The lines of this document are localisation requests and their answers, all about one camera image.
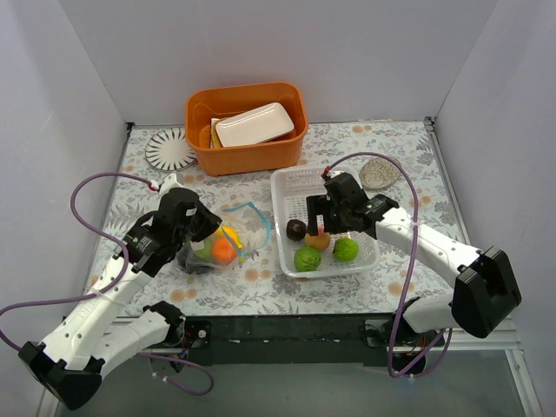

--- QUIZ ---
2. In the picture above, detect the dark mangosteen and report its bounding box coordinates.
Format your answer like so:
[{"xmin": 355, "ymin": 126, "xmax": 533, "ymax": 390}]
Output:
[{"xmin": 286, "ymin": 219, "xmax": 307, "ymax": 242}]

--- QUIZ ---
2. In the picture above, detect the peach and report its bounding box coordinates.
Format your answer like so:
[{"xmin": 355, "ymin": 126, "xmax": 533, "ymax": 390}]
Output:
[{"xmin": 304, "ymin": 232, "xmax": 331, "ymax": 252}]

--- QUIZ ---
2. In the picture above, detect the green starfruit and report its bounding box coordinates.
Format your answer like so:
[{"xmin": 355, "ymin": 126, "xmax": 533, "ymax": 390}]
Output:
[{"xmin": 194, "ymin": 239, "xmax": 213, "ymax": 261}]

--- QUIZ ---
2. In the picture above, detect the green cabbage ball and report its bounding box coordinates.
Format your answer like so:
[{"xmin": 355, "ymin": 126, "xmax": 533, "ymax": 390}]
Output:
[
  {"xmin": 294, "ymin": 246, "xmax": 321, "ymax": 272},
  {"xmin": 333, "ymin": 237, "xmax": 359, "ymax": 261}
]

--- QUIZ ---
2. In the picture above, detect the orange mandarin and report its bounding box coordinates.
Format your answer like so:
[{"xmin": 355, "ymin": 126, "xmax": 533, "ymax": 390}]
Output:
[{"xmin": 211, "ymin": 237, "xmax": 237, "ymax": 265}]

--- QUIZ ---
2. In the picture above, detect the yellow banana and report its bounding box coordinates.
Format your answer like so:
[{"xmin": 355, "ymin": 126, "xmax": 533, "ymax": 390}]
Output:
[{"xmin": 218, "ymin": 226, "xmax": 242, "ymax": 248}]

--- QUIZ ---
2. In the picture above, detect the clear zip top bag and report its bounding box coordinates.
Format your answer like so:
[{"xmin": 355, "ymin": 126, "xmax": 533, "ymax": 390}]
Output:
[{"xmin": 175, "ymin": 202, "xmax": 271, "ymax": 275}]

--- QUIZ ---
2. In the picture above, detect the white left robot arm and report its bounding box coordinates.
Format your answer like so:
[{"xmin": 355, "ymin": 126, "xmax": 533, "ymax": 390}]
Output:
[{"xmin": 18, "ymin": 187, "xmax": 222, "ymax": 410}]

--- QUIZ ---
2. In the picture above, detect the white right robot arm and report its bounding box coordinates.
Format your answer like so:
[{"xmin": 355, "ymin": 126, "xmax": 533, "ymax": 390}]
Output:
[{"xmin": 306, "ymin": 173, "xmax": 522, "ymax": 346}]

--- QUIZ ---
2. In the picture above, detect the white plastic perforated basket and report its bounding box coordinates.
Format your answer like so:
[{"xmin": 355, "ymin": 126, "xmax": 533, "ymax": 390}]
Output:
[{"xmin": 269, "ymin": 166, "xmax": 382, "ymax": 279}]

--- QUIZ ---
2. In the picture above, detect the floral tablecloth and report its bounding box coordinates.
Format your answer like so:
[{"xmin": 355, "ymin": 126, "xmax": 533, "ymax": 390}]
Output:
[{"xmin": 104, "ymin": 121, "xmax": 467, "ymax": 317}]

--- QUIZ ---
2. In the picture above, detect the speckled oval ceramic dish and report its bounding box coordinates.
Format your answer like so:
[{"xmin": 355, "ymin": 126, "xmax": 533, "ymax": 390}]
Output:
[{"xmin": 359, "ymin": 157, "xmax": 400, "ymax": 190}]

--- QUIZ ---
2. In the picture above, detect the striped round plate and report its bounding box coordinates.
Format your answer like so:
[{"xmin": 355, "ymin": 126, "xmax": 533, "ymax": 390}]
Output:
[{"xmin": 145, "ymin": 127, "xmax": 196, "ymax": 172}]

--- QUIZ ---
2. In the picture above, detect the yellow item in tub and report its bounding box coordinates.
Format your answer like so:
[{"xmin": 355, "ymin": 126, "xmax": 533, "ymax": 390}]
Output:
[{"xmin": 199, "ymin": 118, "xmax": 222, "ymax": 149}]

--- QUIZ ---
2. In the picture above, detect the white rectangular plate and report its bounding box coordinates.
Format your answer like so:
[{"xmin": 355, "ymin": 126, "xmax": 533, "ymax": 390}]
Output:
[{"xmin": 215, "ymin": 103, "xmax": 295, "ymax": 148}]

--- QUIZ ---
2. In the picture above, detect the orange plastic tub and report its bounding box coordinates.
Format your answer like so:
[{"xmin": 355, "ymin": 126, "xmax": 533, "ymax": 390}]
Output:
[{"xmin": 184, "ymin": 82, "xmax": 308, "ymax": 176}]

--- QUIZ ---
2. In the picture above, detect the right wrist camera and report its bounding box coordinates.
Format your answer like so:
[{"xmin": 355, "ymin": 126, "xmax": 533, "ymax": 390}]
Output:
[{"xmin": 321, "ymin": 166, "xmax": 343, "ymax": 182}]

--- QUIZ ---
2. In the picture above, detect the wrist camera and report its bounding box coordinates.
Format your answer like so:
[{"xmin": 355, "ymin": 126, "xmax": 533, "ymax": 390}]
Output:
[
  {"xmin": 321, "ymin": 166, "xmax": 343, "ymax": 182},
  {"xmin": 148, "ymin": 173, "xmax": 184, "ymax": 196}
]

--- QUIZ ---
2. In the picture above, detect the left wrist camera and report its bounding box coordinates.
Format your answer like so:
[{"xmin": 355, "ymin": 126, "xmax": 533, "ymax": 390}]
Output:
[{"xmin": 148, "ymin": 173, "xmax": 184, "ymax": 196}]

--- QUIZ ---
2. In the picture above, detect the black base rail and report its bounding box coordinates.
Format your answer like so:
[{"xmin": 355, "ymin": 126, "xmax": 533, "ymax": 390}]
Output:
[{"xmin": 177, "ymin": 313, "xmax": 496, "ymax": 368}]

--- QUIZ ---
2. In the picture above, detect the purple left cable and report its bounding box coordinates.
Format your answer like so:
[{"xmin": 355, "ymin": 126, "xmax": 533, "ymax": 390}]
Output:
[{"xmin": 0, "ymin": 172, "xmax": 215, "ymax": 396}]

